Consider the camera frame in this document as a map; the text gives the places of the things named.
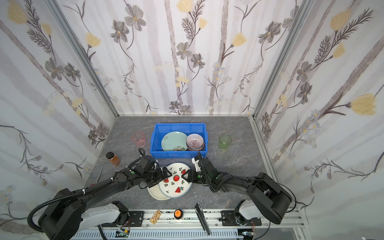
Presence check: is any blue plastic bin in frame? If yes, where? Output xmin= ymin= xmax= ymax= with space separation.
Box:
xmin=150 ymin=123 xmax=209 ymax=159

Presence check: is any pink glass cup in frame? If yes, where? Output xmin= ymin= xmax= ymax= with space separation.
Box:
xmin=131 ymin=132 xmax=146 ymax=148

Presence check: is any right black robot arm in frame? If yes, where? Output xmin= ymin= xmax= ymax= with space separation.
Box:
xmin=181 ymin=154 xmax=293 ymax=225

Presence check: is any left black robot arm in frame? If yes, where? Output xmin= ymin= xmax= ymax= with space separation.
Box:
xmin=27 ymin=155 xmax=172 ymax=240

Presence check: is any green floral plate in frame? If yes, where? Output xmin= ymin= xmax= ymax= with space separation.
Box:
xmin=161 ymin=132 xmax=188 ymax=152

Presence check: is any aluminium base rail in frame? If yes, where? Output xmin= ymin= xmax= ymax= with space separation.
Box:
xmin=73 ymin=209 xmax=309 ymax=240

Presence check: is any small wooden tag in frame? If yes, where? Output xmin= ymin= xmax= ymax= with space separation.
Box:
xmin=150 ymin=210 xmax=163 ymax=225

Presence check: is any cream bird pattern plate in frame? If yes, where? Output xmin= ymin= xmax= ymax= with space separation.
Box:
xmin=147 ymin=184 xmax=170 ymax=201

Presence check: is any brown spice jar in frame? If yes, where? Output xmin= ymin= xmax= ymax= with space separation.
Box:
xmin=106 ymin=152 xmax=121 ymax=166

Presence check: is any green glass cup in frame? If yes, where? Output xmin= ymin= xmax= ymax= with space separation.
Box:
xmin=219 ymin=134 xmax=232 ymax=151

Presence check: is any pink glass small plate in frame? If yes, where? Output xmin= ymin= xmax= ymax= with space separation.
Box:
xmin=186 ymin=134 xmax=205 ymax=151

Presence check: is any watermelon pattern plate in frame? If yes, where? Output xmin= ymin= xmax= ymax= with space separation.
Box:
xmin=159 ymin=163 xmax=192 ymax=199

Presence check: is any orange round button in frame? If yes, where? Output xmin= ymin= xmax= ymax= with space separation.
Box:
xmin=174 ymin=209 xmax=184 ymax=220

